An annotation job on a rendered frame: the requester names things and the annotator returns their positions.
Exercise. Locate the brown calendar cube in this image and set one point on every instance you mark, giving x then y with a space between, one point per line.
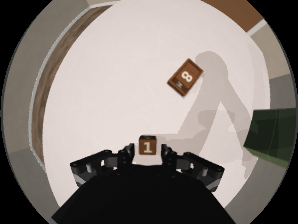
184 79
147 145

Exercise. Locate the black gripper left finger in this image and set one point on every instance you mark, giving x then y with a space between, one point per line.
85 168

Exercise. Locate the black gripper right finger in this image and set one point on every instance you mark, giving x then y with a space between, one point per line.
208 172

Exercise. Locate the brown wooden tray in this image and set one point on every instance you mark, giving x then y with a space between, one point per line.
194 68

